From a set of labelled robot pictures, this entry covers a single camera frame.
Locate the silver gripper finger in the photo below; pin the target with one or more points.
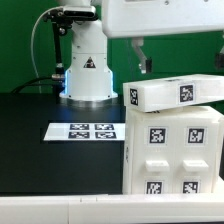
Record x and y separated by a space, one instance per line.
219 59

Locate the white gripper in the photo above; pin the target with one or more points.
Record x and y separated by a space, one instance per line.
139 18

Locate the white cabinet top block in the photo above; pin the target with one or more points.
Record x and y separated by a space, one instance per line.
173 92

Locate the white cabinet door panel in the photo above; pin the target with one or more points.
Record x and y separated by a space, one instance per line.
153 153
197 155

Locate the white cabinet body box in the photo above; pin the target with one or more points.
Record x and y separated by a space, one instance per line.
175 117

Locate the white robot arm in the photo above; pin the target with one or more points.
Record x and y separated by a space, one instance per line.
93 22

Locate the black camera on stand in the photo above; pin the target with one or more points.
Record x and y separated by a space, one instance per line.
62 19

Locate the white fiducial marker base plate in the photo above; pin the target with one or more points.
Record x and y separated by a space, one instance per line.
85 132

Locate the white L-shaped obstacle frame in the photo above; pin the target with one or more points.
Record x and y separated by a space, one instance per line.
204 208

